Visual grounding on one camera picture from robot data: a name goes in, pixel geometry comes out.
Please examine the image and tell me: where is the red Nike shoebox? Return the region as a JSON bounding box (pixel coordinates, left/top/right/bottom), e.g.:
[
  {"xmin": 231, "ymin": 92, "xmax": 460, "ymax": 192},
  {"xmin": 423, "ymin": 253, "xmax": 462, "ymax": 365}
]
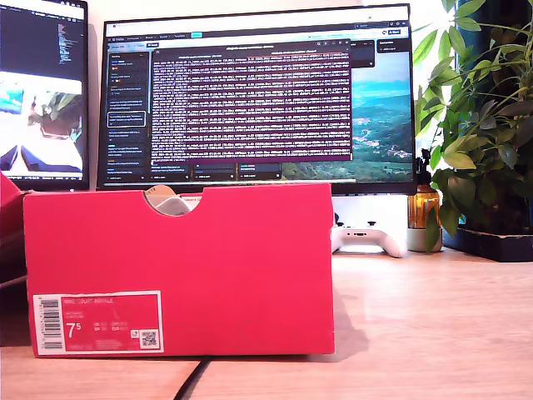
[{"xmin": 0, "ymin": 170, "xmax": 336, "ymax": 358}]

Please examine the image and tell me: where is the wide black computer monitor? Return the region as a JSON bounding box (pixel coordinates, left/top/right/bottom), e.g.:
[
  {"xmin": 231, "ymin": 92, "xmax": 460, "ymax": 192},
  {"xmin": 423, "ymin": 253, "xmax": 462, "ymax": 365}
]
[{"xmin": 96, "ymin": 2, "xmax": 419, "ymax": 196}]

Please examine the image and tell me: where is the brown cardboard insert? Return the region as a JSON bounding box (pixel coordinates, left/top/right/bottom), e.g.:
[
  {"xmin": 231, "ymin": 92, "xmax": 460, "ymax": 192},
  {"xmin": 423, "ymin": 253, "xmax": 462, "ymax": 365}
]
[{"xmin": 143, "ymin": 186, "xmax": 179, "ymax": 206}]

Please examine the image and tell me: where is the white game controller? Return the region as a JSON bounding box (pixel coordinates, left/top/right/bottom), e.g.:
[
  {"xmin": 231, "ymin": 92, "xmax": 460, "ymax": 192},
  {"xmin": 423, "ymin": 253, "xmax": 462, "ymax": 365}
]
[{"xmin": 331, "ymin": 222, "xmax": 410, "ymax": 259}]

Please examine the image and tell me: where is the amber pump bottle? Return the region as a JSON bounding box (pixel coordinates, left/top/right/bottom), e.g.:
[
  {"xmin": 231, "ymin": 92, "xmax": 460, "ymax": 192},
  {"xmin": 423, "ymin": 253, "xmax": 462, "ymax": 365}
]
[{"xmin": 408, "ymin": 147, "xmax": 442, "ymax": 230}]

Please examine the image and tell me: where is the small pale green pot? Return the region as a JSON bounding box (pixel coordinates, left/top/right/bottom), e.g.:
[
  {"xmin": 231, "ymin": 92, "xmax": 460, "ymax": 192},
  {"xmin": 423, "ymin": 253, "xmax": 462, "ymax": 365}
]
[{"xmin": 406, "ymin": 227, "xmax": 444, "ymax": 253}]

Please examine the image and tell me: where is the green leafy houseplant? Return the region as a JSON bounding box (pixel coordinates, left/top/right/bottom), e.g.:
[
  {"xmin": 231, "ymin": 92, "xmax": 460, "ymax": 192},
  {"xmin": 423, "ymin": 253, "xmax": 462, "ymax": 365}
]
[{"xmin": 413, "ymin": 0, "xmax": 533, "ymax": 253}]

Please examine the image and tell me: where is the dark plant tray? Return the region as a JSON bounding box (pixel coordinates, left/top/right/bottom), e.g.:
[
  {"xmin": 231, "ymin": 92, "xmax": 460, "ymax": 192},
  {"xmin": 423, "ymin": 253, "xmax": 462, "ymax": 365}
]
[{"xmin": 441, "ymin": 227, "xmax": 533, "ymax": 263}]

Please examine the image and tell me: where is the black table cable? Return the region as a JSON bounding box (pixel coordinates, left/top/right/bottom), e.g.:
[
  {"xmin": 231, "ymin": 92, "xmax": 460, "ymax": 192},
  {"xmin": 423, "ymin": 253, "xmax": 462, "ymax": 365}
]
[{"xmin": 172, "ymin": 357, "xmax": 214, "ymax": 400}]

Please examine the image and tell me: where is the black monitor showing camera feed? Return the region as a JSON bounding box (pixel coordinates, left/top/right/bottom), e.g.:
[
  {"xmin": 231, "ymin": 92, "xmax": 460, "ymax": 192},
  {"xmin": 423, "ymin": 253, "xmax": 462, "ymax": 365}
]
[{"xmin": 0, "ymin": 0, "xmax": 91, "ymax": 192}]

